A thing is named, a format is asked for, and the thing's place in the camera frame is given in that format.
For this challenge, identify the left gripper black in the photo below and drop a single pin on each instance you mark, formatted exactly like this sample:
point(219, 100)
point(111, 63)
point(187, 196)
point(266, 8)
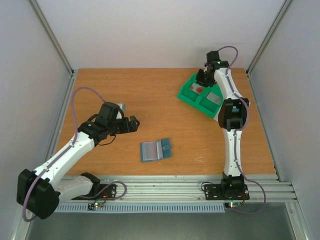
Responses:
point(134, 127)

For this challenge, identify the green plastic bin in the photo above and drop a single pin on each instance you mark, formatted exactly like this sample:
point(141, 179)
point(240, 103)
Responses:
point(188, 96)
point(209, 108)

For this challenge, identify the green plastic bin middle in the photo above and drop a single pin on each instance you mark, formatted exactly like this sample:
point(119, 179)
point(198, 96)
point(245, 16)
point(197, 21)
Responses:
point(209, 108)

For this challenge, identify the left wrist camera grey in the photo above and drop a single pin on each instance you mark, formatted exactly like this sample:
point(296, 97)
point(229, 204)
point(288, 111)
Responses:
point(122, 106)

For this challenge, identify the aluminium rail base frame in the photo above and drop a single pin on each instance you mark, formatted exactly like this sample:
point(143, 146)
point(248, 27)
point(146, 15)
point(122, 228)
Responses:
point(152, 92)

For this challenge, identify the teal card holder wallet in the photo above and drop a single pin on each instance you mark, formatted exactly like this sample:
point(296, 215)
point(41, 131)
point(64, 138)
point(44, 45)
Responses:
point(152, 151)

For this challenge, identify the small circuit board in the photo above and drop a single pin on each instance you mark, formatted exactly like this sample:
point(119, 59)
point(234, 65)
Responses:
point(94, 206)
point(233, 205)

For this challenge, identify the red circle card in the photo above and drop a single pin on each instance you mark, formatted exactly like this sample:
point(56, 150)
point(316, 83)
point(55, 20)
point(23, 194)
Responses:
point(196, 88)

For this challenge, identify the left aluminium corner post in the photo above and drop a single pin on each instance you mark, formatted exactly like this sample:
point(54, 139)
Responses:
point(43, 20)

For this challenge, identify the grey card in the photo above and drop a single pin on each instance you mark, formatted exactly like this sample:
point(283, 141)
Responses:
point(214, 98)

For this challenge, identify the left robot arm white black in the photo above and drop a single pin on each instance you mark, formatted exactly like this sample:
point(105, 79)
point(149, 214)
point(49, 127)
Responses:
point(41, 190)

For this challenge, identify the green plastic bin far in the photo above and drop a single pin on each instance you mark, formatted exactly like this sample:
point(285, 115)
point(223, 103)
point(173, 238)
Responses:
point(188, 96)

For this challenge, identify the left small circuit board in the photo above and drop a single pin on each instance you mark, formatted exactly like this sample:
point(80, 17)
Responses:
point(94, 206)

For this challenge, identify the right aluminium corner post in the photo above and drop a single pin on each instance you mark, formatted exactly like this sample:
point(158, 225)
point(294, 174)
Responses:
point(269, 34)

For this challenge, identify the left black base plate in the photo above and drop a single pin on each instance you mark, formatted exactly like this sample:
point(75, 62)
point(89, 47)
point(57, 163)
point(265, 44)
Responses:
point(102, 192)

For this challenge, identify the right small circuit board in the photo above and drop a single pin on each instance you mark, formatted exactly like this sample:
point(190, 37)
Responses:
point(233, 205)

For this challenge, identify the aluminium corner post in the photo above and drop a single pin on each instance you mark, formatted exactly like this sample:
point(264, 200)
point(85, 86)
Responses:
point(269, 34)
point(43, 20)

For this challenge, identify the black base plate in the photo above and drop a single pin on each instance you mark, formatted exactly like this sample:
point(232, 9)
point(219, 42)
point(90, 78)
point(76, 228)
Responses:
point(214, 192)
point(102, 192)

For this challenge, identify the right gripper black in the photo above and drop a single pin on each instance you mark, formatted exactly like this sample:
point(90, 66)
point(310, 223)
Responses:
point(202, 80)

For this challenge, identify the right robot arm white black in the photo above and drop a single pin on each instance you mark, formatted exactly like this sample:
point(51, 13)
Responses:
point(232, 118)

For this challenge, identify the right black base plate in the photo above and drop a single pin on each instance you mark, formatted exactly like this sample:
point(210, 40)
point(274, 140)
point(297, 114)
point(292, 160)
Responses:
point(214, 192)

